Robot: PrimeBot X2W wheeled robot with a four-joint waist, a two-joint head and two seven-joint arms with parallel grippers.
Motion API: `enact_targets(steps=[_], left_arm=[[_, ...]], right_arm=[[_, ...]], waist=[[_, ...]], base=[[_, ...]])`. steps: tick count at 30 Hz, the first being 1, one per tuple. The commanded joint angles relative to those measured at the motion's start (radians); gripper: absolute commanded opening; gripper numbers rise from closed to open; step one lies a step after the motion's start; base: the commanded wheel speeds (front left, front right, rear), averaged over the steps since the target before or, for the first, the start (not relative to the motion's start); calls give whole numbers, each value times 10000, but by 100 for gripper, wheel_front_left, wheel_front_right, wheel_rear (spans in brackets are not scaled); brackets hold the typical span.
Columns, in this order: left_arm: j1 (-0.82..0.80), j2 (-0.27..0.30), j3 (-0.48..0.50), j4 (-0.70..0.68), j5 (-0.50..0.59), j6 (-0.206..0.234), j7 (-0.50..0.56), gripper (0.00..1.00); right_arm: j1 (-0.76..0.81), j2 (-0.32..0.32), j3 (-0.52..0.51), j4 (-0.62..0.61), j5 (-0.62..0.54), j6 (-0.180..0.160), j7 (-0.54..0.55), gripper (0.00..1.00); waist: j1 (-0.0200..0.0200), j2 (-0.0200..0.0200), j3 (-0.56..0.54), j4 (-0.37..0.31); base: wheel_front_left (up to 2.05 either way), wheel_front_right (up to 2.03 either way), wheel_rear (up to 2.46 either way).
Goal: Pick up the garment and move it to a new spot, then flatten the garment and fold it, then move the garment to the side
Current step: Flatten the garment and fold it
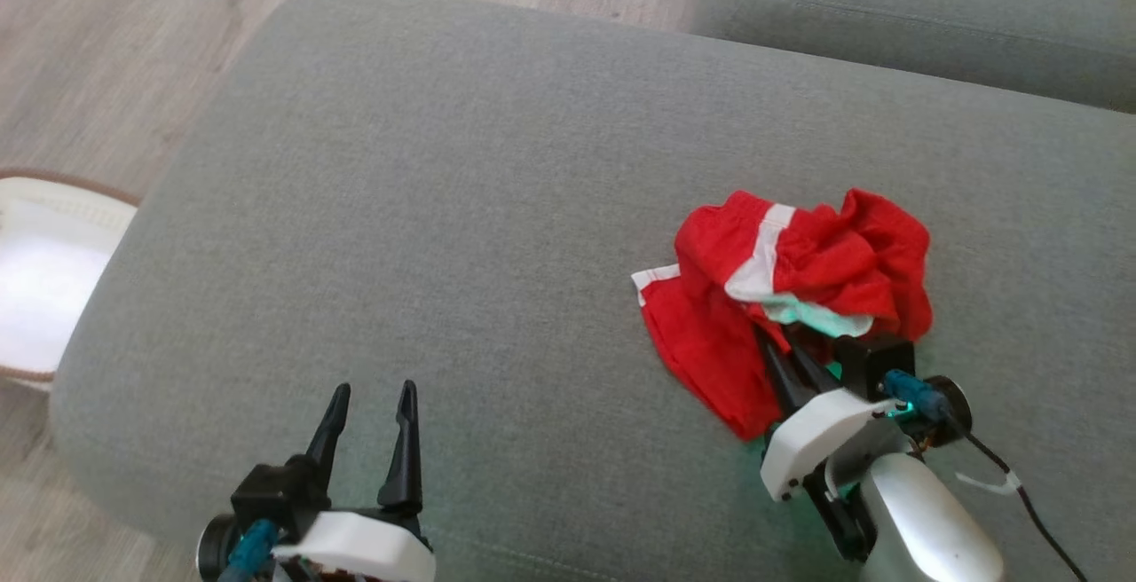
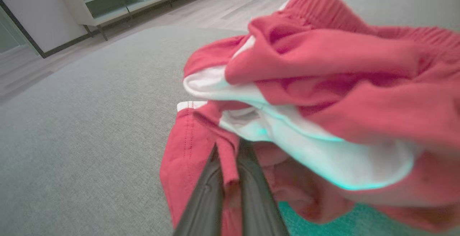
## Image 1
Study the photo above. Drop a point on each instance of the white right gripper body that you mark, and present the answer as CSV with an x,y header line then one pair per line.
x,y
816,440

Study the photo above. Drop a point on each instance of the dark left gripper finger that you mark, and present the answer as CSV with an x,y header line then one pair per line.
x,y
328,431
404,458

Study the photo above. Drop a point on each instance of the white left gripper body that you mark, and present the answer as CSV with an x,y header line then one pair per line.
x,y
364,551

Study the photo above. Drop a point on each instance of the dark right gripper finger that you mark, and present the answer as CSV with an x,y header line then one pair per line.
x,y
816,369
781,373

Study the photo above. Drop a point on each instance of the red shorts with white stripes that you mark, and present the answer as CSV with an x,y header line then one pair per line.
x,y
825,263

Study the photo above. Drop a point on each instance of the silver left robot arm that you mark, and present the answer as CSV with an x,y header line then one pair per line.
x,y
215,546

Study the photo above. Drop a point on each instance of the grey and yellow sofa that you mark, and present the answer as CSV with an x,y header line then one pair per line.
x,y
444,209

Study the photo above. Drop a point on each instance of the white laundry basket brown rim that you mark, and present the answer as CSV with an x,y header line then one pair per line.
x,y
53,298

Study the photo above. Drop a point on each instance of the grey sofa seat cushion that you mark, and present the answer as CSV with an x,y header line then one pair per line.
x,y
932,5

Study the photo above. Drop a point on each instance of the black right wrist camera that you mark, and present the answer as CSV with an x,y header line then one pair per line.
x,y
874,365

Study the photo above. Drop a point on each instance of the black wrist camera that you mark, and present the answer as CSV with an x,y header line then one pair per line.
x,y
280,493
874,365

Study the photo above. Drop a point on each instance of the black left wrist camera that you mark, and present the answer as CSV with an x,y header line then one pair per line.
x,y
280,493

